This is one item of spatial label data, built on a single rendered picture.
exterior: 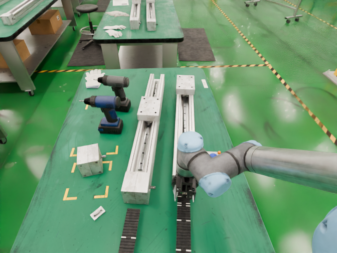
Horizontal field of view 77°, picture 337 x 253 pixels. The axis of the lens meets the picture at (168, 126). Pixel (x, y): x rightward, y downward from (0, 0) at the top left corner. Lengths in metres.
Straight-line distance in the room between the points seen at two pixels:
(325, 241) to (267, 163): 0.28
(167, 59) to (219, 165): 2.00
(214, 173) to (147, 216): 0.41
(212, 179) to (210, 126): 0.68
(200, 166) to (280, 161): 0.20
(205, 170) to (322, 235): 0.34
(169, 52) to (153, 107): 1.40
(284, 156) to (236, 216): 0.46
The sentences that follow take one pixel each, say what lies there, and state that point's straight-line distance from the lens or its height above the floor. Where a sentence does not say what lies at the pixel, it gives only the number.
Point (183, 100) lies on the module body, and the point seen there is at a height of 0.84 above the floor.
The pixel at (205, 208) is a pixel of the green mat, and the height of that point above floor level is 0.78.
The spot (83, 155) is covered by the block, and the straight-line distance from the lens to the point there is 1.00.
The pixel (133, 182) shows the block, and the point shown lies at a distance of 0.87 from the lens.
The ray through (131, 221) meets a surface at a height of 0.81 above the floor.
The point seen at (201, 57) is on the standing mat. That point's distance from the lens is 3.73.
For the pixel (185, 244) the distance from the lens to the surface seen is 0.83.
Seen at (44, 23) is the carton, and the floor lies 0.40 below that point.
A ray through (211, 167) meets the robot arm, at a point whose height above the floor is 1.14.
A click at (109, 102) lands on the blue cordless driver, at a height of 0.99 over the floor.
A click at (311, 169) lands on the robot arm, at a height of 1.27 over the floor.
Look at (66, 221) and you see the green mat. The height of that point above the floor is 0.78.
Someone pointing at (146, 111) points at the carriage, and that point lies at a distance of 1.11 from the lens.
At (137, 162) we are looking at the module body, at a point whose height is 0.82.
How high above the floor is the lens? 1.60
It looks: 43 degrees down
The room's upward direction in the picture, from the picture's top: 1 degrees clockwise
